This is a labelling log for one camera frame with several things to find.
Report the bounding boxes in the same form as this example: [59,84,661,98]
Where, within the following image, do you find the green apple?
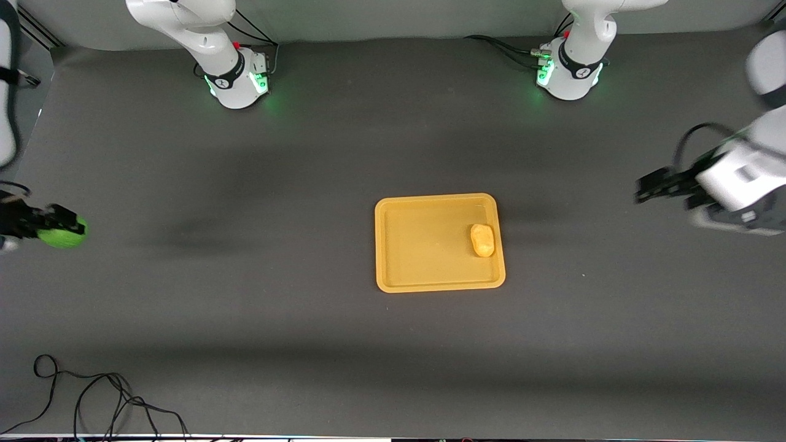
[37,216,89,250]

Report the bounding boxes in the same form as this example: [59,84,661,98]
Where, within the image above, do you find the yellow potato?
[470,223,496,258]

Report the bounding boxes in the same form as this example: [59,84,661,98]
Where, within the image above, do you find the yellow plastic tray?
[375,193,507,293]

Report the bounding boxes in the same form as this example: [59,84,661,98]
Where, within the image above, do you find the loose black looped cable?
[0,354,191,442]

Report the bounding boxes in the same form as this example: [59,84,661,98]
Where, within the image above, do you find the black left arm base cables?
[464,12,575,69]

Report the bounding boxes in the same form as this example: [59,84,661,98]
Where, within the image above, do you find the black arm base cables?
[464,12,575,69]
[195,9,281,78]

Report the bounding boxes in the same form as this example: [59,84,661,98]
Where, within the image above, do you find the black right arm base cables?
[195,9,281,78]

